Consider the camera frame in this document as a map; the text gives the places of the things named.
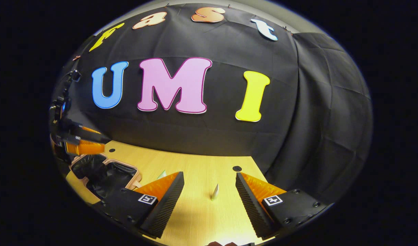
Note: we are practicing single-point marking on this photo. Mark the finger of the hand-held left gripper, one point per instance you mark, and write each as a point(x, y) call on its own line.
point(67, 139)
point(92, 136)

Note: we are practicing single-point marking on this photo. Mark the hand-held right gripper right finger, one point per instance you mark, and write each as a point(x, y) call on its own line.
point(251, 208)

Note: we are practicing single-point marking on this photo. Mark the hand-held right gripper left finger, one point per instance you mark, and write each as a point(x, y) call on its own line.
point(164, 210)

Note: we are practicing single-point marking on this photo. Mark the white cream tube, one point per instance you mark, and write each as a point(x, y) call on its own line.
point(162, 175)

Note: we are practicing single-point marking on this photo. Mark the pink suitcase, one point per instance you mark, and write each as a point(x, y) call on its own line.
point(103, 174)

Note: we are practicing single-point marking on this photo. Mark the slim pointed cosmetic tube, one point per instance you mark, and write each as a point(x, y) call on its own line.
point(214, 193)

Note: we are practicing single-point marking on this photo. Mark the black tripod device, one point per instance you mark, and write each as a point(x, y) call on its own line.
point(63, 102)

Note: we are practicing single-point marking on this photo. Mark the black backdrop cloth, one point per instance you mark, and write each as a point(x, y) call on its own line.
point(222, 143)

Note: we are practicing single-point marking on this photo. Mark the beige plastic clip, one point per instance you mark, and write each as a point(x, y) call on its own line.
point(76, 57)

